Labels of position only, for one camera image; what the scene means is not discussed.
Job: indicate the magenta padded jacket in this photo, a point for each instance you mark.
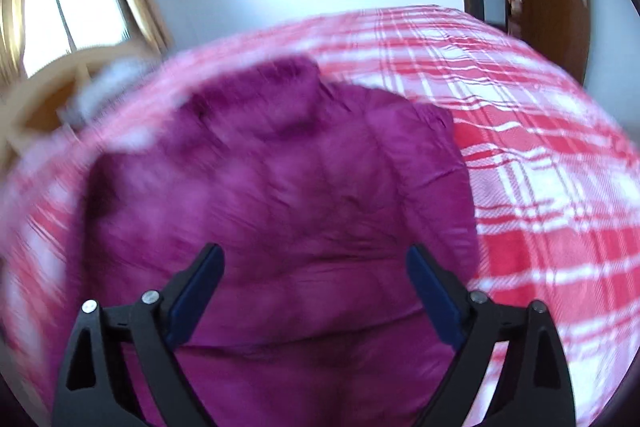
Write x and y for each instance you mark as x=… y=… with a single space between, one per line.
x=300 y=187

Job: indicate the window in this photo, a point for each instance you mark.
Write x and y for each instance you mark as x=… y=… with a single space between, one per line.
x=75 y=7

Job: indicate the red plaid bed sheet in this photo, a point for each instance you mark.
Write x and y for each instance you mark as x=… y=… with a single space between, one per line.
x=525 y=157

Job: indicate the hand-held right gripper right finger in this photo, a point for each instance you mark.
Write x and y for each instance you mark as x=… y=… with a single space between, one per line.
x=435 y=302

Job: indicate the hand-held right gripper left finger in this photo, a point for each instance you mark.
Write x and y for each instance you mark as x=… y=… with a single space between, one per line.
x=192 y=302

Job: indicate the white pillow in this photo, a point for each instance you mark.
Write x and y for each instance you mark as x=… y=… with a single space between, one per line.
x=110 y=87

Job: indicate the wooden headboard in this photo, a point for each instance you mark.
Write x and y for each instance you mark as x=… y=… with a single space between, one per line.
x=45 y=82

